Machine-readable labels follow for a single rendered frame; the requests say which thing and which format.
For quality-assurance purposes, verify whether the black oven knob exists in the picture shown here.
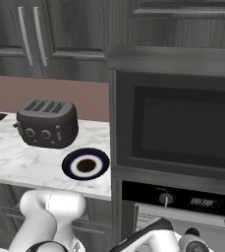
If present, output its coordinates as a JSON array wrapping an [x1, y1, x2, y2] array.
[[158, 192, 176, 209]]

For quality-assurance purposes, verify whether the dark brown four-slot toaster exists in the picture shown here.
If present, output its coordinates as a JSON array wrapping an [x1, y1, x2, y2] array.
[[13, 98, 80, 150]]

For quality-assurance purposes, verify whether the grey built-in oven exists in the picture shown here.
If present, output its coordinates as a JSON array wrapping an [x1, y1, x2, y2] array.
[[120, 179, 225, 252]]

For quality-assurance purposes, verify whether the silver cupboard door handle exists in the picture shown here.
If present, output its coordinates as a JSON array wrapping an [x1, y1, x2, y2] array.
[[17, 6, 35, 67], [32, 6, 49, 68]]

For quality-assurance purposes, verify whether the blue and white round plate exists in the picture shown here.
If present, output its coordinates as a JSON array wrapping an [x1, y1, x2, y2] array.
[[61, 147, 111, 182]]

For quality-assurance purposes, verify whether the grey lower cupboard run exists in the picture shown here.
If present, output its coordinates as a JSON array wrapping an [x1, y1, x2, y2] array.
[[0, 180, 114, 252]]

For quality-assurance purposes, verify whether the grey tall cabinet frame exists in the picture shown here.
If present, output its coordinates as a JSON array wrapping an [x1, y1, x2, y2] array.
[[106, 44, 225, 252]]

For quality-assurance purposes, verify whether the dark grey built-in microwave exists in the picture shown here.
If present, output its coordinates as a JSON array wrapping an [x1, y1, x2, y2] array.
[[115, 70, 225, 182]]

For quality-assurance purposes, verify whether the wide grey wooden cupboard door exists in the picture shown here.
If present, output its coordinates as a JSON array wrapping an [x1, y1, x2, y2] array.
[[109, 0, 225, 49]]

